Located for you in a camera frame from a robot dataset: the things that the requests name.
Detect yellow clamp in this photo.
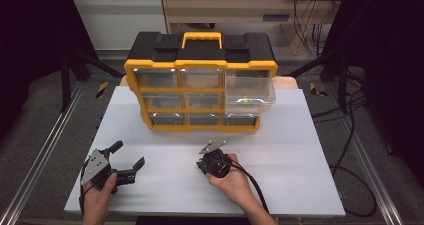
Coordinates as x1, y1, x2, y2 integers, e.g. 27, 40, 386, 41
95, 81, 110, 100
309, 82, 328, 98

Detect yellow clamp left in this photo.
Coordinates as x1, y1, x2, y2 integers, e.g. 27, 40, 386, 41
95, 81, 110, 100

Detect black metal stand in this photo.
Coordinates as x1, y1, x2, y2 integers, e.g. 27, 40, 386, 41
59, 47, 126, 113
285, 47, 352, 115

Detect looped black floor cable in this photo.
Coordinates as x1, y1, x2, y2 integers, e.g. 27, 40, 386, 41
329, 164, 378, 218

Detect aluminium rail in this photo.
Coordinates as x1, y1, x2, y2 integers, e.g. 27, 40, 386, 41
0, 81, 86, 225
323, 84, 405, 225

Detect group of clear organizer drawers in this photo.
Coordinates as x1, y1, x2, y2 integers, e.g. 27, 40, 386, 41
133, 67, 261, 127

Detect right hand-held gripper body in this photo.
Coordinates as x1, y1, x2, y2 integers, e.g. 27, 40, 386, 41
198, 139, 235, 179

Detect wooden cabinet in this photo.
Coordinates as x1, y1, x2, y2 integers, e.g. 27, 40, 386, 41
159, 0, 348, 57

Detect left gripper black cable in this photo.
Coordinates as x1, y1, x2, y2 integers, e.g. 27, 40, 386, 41
78, 166, 87, 217

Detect wooden board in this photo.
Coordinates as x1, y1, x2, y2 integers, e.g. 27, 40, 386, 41
119, 74, 300, 90

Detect yellow clamp right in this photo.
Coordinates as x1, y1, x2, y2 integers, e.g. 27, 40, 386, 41
309, 82, 328, 98

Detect clear plastic drawer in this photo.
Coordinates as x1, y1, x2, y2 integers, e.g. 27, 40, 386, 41
224, 69, 277, 116

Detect person's left hand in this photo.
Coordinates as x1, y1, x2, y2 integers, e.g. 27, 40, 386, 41
81, 172, 119, 213

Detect black floor cables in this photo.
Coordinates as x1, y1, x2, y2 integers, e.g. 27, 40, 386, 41
311, 69, 368, 125

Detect hanging black cables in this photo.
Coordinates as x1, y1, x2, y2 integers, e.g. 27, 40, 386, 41
292, 0, 332, 57

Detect yellow and black drawer organizer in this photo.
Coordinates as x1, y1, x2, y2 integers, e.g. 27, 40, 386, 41
123, 31, 279, 133

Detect person's right hand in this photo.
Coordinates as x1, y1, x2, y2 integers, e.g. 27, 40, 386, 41
207, 152, 255, 203

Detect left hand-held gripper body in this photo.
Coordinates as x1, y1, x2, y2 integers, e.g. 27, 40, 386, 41
80, 147, 138, 195

